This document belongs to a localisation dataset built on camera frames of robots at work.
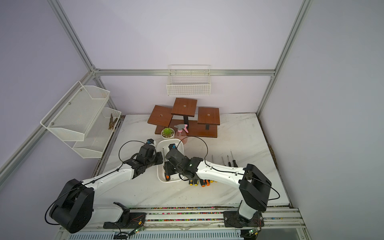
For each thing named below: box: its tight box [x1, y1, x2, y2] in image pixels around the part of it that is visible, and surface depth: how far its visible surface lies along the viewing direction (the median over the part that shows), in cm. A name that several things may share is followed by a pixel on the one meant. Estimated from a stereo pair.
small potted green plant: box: [161, 127, 175, 140], surface depth 100 cm
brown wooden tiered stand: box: [147, 97, 220, 138], surface depth 100 cm
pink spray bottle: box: [174, 124, 189, 144], surface depth 97 cm
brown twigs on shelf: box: [108, 113, 118, 130], surface depth 100 cm
